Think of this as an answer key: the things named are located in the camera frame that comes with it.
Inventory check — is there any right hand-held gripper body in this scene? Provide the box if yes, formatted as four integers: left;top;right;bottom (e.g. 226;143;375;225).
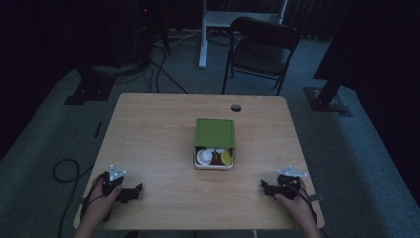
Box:
275;165;309;201

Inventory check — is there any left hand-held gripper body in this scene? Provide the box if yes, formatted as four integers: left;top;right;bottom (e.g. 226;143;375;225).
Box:
100;164;131;203

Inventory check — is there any white storage box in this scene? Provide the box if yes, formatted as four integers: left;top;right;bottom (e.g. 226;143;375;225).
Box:
192;145;237;172

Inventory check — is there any green box lid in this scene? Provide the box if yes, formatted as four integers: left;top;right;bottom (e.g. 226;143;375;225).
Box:
193;117;237;149

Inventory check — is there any person's right hand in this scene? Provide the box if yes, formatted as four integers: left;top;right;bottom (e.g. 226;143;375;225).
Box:
273;178;317;228

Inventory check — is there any person's left hand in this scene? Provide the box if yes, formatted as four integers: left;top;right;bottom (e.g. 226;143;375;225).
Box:
82;176;125;227

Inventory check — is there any yellow round lid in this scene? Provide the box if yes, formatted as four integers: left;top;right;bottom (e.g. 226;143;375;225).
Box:
220;151;234;167

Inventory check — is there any white round cup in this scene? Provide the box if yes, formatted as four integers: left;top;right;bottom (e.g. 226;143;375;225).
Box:
196;148;214;167

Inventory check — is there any black metal stand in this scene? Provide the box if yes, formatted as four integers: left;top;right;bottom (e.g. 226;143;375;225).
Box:
63;64;117;106
303;64;354;118

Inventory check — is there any black folding chair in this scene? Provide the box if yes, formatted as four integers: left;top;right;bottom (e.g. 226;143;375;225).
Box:
221;16;302;97

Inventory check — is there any dark equipment cabinet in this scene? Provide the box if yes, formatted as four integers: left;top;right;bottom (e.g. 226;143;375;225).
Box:
95;0;157;75

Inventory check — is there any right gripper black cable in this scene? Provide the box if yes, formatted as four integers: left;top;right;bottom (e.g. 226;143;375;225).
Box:
287;183;319;226

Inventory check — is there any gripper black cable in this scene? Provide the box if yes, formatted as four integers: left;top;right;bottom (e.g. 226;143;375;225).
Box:
287;183;319;226
79;178;107;222

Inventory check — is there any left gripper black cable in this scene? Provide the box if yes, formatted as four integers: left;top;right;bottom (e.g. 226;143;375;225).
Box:
79;178;107;222

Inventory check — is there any black looped cable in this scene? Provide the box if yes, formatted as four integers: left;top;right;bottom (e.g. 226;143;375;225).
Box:
52;158;95;238

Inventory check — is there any black floor cable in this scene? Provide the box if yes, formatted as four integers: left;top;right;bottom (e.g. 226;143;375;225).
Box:
149;58;190;95
152;43;168;94

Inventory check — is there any white floor cable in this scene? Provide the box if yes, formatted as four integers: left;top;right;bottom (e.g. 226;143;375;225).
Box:
154;29;203;48

